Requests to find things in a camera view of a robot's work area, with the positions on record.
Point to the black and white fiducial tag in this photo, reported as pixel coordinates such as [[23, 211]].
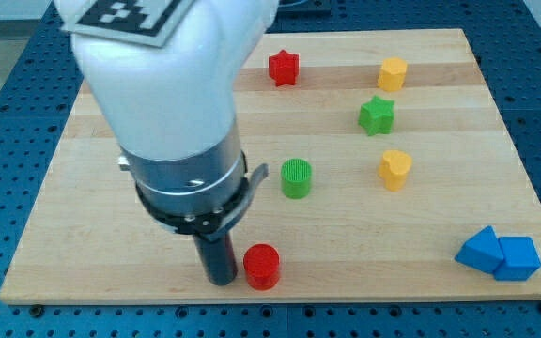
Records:
[[144, 22]]

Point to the green star block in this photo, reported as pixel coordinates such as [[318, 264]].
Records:
[[377, 116]]

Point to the blue cube block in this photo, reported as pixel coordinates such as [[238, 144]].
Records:
[[521, 259]]

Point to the red star block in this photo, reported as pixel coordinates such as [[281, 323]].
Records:
[[284, 68]]

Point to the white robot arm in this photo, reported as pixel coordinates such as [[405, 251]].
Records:
[[163, 74]]

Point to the yellow heart block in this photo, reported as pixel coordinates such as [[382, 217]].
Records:
[[394, 168]]

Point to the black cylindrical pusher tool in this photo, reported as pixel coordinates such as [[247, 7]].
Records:
[[218, 259]]

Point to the wooden board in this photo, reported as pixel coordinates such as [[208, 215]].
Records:
[[88, 239]]

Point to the green cylinder block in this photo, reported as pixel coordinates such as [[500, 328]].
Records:
[[296, 178]]

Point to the red cylinder block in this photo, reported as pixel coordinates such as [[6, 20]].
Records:
[[262, 266]]

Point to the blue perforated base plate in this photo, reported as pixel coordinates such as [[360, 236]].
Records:
[[35, 103]]

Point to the blue triangle block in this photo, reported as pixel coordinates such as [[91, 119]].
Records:
[[482, 251]]

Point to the yellow hexagon block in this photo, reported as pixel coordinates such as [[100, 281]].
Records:
[[392, 74]]

